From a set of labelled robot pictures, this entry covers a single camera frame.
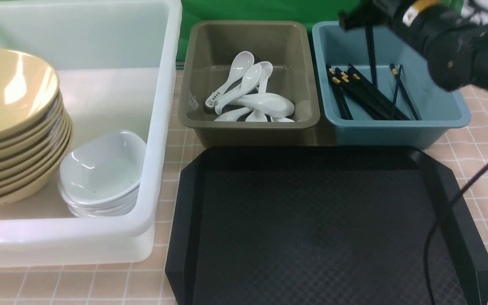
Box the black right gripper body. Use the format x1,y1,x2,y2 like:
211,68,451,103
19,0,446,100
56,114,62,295
338,0,397,31

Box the white square dish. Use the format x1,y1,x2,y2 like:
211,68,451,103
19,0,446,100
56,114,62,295
59,130,147,207

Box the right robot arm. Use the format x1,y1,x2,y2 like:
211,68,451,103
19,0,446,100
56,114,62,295
338,0,488,92

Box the black chopsticks in bin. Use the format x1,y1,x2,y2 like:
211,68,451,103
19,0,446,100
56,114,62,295
326,64,420,120

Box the teal plastic bin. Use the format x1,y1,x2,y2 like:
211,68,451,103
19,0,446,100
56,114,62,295
311,21,472,149

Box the stack of white dishes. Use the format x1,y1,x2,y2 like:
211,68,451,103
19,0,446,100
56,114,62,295
58,183,139,217

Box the stack of yellow bowls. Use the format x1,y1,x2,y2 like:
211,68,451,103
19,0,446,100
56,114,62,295
0,48,73,206

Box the olive brown plastic bin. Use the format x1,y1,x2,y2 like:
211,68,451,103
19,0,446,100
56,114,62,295
177,20,320,147

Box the white spoons pile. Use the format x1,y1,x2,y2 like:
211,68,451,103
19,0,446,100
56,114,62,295
205,51,296,123

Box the checkered tan tablecloth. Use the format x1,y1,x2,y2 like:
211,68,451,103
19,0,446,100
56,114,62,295
0,71,488,305

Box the black plastic tray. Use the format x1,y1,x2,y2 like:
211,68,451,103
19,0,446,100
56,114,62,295
165,146,488,305

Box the white plastic tub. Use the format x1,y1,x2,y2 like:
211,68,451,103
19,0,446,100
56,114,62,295
0,0,182,268

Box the black cable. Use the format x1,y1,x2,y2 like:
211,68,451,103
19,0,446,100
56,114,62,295
423,140,488,305

